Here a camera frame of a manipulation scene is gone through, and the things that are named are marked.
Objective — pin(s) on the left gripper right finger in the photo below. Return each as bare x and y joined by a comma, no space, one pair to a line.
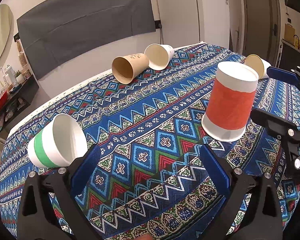
262,219

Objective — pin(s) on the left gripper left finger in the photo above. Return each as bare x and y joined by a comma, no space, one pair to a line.
36,217

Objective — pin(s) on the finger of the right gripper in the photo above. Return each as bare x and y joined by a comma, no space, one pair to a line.
276,126
291,77

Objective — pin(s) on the red and white paper cup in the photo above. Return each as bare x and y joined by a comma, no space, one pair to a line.
230,102

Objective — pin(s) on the green striped white paper cup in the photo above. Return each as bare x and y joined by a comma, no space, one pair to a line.
58,144

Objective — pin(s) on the white cup yellow inside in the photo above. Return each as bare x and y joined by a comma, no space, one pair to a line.
258,64

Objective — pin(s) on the white cup with pink hearts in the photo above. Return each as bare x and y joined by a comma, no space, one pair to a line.
159,55

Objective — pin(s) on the brown kraft paper cup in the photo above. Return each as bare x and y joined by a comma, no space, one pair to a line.
126,68

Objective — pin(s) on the grey door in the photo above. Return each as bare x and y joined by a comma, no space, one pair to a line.
262,27

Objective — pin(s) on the blue patterned tablecloth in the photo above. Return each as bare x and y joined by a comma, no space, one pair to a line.
149,178

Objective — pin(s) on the white refrigerator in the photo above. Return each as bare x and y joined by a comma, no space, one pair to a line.
186,22

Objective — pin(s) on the small potted plant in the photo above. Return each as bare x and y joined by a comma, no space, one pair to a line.
19,77

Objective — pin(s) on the white kettle bottle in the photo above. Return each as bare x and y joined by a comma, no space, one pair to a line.
11,74

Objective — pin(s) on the black wall shelf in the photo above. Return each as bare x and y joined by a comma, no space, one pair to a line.
23,97

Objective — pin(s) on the grey covered wall television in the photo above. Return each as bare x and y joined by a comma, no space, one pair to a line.
56,31

